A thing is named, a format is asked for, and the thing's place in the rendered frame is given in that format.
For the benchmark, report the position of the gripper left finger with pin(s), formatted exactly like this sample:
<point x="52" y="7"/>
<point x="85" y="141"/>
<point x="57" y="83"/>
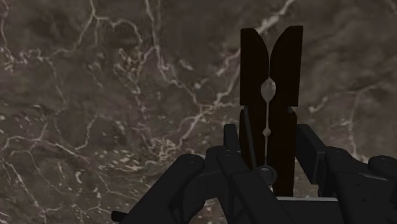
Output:
<point x="198" y="186"/>

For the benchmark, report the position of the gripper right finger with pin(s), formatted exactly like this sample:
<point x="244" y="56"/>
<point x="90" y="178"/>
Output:
<point x="350" y="183"/>

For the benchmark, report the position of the dark brown wooden clothespin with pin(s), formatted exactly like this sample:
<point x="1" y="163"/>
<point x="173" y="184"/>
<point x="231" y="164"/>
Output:
<point x="280" y="93"/>

